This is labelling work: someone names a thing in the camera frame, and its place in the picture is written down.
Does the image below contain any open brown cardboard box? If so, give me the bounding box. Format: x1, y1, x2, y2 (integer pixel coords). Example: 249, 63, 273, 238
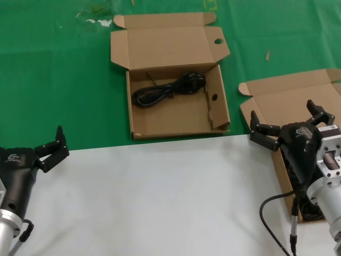
239, 68, 341, 223
110, 12, 231, 141

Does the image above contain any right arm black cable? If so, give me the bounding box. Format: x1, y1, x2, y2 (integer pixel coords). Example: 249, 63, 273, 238
259, 189, 297, 256

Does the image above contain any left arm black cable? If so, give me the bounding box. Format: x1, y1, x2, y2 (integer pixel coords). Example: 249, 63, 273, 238
7, 218, 35, 256

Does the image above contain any grey plug right arm cable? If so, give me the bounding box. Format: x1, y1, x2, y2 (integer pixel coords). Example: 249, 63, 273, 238
288, 196, 302, 256

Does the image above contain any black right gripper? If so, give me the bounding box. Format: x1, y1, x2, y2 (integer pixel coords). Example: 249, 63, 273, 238
249, 99, 335, 193

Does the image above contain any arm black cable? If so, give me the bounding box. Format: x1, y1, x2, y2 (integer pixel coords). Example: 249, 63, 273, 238
7, 218, 35, 256
259, 189, 297, 256

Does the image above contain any green table cloth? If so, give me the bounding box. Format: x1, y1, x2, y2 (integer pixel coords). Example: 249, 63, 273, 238
0, 0, 341, 151

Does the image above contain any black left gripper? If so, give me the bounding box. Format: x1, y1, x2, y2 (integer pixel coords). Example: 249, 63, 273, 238
0, 125, 70, 218

